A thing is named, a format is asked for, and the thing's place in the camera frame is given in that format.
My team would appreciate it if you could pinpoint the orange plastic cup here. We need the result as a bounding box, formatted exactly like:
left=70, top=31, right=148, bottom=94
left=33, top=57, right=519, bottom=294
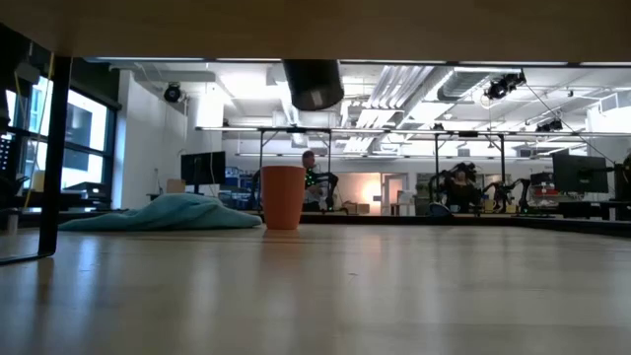
left=259, top=165, right=307, bottom=231

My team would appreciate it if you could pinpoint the black plastic cup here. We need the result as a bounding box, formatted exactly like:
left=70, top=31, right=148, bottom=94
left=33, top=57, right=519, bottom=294
left=282, top=58, right=345, bottom=112

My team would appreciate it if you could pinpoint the person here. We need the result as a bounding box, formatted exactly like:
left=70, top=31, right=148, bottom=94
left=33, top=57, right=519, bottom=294
left=300, top=150, right=327, bottom=212

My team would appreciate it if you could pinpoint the small black monitor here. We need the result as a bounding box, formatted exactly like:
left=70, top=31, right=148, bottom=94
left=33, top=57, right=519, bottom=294
left=180, top=151, right=227, bottom=194

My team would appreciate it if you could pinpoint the teal microfibre cloth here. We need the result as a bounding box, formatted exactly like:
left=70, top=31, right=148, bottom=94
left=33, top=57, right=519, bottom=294
left=58, top=192, right=263, bottom=233

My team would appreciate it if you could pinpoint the large black monitor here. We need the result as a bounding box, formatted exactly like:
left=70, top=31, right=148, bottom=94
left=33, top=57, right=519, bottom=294
left=551, top=154, right=610, bottom=194

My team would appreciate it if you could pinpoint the black overhead rig frame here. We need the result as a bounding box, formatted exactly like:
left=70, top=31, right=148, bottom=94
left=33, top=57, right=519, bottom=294
left=255, top=126, right=509, bottom=214

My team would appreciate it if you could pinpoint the black table frame rail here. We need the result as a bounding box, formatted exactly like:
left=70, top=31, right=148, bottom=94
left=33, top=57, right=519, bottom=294
left=19, top=210, right=631, bottom=238

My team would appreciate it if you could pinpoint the black ceiling camera cluster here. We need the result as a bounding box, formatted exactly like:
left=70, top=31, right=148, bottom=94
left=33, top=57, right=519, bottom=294
left=484, top=71, right=526, bottom=102

